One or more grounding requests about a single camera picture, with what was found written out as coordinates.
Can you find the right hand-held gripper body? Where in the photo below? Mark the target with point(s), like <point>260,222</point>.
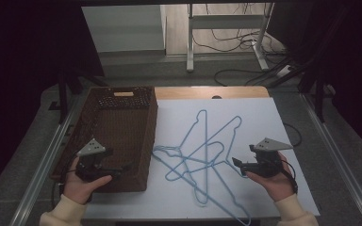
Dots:
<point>267,160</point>

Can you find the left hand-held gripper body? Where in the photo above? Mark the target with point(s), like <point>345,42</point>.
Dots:
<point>89,163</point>

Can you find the brown wicker basket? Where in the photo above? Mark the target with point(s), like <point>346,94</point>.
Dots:
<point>119,132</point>

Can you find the person's right hand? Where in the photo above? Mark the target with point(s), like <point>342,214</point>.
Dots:
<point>271,185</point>

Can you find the person's left hand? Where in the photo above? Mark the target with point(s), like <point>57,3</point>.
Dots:
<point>80,188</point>

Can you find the white table mat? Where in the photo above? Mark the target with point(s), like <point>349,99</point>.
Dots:
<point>264,119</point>

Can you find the black stand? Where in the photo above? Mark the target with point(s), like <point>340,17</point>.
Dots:
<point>319,94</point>
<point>63,94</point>

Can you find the white power strip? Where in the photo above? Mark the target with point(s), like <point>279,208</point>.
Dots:
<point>284,70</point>

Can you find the white cabinet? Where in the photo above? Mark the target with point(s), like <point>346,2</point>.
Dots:
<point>122,28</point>

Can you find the metal floor rail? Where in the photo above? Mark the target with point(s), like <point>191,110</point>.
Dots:
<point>41,169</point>
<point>342,169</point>

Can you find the white desk frame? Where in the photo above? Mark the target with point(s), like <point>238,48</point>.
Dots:
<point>223,22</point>

